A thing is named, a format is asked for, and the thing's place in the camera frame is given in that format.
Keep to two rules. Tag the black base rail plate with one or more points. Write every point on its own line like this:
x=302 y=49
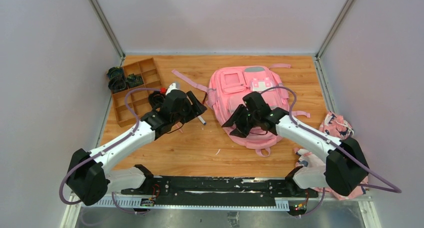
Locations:
x=218 y=191

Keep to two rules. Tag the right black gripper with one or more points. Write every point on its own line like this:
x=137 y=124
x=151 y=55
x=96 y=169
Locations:
x=239 y=112

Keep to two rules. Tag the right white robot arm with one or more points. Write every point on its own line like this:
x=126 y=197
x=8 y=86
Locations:
x=344 y=162

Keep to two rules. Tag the pink patterned cloth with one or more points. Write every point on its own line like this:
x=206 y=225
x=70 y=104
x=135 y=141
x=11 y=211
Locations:
x=336 y=126

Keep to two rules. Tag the white blue marker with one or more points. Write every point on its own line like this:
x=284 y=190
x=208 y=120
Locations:
x=202 y=120

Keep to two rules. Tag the wooden divided organizer tray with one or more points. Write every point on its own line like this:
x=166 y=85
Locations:
x=137 y=81

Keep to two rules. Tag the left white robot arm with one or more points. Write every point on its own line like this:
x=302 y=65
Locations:
x=90 y=174

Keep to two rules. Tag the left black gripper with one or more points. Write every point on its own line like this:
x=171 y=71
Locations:
x=196 y=103

